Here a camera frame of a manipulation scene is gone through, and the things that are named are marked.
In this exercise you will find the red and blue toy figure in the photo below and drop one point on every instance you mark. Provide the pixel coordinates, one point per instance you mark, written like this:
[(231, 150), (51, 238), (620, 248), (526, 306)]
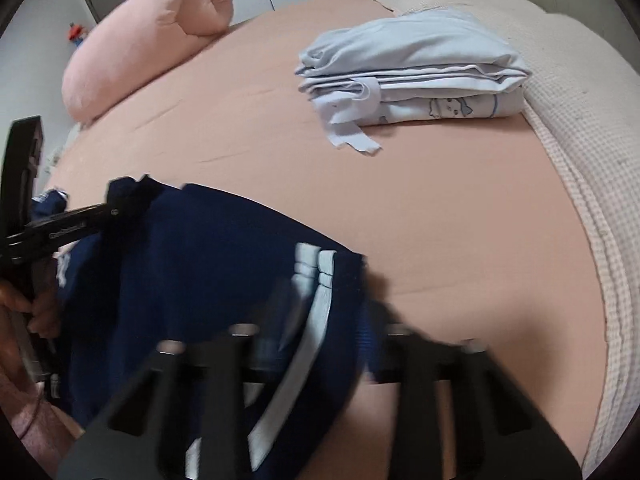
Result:
[(77, 35)]

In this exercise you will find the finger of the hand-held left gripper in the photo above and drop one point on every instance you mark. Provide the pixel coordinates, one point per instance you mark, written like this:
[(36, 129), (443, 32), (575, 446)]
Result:
[(75, 222)]

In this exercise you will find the person's left hand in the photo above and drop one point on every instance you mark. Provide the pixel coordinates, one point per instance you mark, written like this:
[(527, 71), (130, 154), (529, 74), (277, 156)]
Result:
[(44, 317)]

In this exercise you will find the navy garment with ribbed hem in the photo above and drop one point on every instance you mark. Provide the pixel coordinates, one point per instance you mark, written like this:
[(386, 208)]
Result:
[(200, 260)]

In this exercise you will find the pink bed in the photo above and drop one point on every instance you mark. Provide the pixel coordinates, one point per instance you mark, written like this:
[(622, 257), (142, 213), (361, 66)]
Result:
[(450, 210)]

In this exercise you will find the person's left forearm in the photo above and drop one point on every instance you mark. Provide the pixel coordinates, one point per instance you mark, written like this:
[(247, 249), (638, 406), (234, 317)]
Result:
[(35, 420)]

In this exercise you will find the rolled pink quilt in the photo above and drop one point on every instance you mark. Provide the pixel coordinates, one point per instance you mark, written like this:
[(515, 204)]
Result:
[(150, 35)]

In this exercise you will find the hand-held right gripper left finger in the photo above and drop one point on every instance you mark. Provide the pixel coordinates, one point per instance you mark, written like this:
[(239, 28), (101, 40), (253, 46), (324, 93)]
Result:
[(220, 360)]

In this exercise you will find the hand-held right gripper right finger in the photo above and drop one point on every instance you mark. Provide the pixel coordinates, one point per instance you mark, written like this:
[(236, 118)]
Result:
[(430, 370)]

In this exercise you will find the folded light blue clothes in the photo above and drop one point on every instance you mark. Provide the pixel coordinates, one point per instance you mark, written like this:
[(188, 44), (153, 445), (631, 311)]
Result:
[(410, 50)]

